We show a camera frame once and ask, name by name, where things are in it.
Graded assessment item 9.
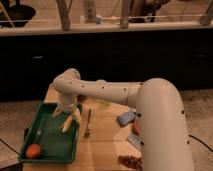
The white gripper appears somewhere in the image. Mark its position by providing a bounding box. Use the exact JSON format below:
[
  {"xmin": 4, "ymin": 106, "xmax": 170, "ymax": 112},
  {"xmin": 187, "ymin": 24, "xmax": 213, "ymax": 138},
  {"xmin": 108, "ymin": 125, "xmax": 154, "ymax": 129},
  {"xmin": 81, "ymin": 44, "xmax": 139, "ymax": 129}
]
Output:
[{"xmin": 52, "ymin": 94, "xmax": 81, "ymax": 123}]

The yellow banana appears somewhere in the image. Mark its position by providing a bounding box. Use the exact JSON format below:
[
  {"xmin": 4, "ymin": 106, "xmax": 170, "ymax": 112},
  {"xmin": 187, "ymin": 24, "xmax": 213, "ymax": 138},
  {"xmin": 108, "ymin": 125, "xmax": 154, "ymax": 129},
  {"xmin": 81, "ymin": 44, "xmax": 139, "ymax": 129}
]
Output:
[{"xmin": 59, "ymin": 114, "xmax": 73, "ymax": 133}]

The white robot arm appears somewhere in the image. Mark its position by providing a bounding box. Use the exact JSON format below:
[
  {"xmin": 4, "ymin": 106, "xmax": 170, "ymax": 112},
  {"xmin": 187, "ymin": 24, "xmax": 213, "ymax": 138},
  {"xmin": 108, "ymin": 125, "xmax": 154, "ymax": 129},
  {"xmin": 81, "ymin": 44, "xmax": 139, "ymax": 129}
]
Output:
[{"xmin": 52, "ymin": 68, "xmax": 195, "ymax": 171}]

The green plastic tray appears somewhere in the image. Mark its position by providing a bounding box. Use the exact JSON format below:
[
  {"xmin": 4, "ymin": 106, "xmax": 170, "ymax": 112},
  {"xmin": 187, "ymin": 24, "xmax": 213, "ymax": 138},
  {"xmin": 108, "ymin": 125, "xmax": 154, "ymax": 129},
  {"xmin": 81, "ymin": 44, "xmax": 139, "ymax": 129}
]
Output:
[{"xmin": 18, "ymin": 103, "xmax": 80, "ymax": 164}]

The metal fork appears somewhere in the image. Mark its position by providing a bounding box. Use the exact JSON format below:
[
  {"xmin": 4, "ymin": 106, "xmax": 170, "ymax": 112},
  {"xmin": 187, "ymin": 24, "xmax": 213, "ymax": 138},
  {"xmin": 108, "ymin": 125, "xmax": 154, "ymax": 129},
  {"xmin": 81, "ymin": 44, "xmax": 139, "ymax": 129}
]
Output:
[{"xmin": 84, "ymin": 109, "xmax": 92, "ymax": 138}]

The orange round fruit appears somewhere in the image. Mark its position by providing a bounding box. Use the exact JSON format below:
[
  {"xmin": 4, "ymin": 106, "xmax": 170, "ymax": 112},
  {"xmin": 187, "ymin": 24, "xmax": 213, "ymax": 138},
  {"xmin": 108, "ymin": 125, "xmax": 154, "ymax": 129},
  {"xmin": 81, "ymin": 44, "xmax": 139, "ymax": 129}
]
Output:
[{"xmin": 25, "ymin": 144, "xmax": 41, "ymax": 159}]

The blue sponge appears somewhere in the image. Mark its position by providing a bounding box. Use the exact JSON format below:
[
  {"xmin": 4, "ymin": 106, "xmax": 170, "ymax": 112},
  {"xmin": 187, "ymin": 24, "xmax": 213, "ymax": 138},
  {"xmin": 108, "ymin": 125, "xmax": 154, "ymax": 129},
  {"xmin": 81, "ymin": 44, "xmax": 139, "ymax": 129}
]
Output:
[{"xmin": 117, "ymin": 111, "xmax": 136, "ymax": 127}]

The orange bowl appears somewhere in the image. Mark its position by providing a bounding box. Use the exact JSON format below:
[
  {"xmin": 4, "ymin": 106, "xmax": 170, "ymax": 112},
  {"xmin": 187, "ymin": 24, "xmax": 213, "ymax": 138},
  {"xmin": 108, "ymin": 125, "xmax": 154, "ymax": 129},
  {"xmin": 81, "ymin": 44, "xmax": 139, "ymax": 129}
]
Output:
[{"xmin": 132, "ymin": 118, "xmax": 139, "ymax": 135}]

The grey cloth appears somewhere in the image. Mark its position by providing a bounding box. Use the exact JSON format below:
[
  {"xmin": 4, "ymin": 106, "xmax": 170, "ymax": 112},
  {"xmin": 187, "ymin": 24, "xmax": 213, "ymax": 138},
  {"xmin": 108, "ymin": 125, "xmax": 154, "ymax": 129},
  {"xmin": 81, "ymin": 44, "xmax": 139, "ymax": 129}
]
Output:
[{"xmin": 127, "ymin": 134, "xmax": 141, "ymax": 151}]

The brown patterned mat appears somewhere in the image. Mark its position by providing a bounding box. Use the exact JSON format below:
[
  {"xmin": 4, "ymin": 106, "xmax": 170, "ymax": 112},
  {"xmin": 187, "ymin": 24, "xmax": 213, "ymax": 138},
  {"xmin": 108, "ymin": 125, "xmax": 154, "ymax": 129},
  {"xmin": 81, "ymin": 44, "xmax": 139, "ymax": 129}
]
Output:
[{"xmin": 118, "ymin": 155, "xmax": 143, "ymax": 171}]

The wooden table leg left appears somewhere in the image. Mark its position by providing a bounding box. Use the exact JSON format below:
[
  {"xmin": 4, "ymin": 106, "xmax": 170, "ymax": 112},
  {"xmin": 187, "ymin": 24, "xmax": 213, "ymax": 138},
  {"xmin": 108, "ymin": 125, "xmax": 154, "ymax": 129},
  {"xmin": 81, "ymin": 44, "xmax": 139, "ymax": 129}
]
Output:
[{"xmin": 56, "ymin": 0, "xmax": 70, "ymax": 31}]

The wooden table leg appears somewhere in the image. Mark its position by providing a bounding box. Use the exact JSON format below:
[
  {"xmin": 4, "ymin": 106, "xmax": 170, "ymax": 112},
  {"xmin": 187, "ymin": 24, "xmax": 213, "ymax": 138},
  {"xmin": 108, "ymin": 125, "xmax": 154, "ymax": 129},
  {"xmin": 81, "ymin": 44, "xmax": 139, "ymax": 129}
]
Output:
[
  {"xmin": 56, "ymin": 0, "xmax": 70, "ymax": 31},
  {"xmin": 120, "ymin": 0, "xmax": 131, "ymax": 29}
]

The black round stool base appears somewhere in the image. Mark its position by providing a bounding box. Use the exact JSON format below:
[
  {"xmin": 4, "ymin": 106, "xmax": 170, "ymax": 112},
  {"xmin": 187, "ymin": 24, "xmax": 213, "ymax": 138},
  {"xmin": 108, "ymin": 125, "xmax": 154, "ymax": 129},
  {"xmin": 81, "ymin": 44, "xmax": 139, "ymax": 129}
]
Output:
[{"xmin": 0, "ymin": 4, "xmax": 36, "ymax": 27}]

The wooden table leg middle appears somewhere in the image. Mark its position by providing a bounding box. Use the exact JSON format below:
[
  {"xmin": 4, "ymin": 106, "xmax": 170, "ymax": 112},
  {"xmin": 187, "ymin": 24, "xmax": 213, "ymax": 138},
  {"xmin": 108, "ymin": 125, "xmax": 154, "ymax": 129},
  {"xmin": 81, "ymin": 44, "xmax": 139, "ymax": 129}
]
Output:
[{"xmin": 120, "ymin": 0, "xmax": 131, "ymax": 29}]

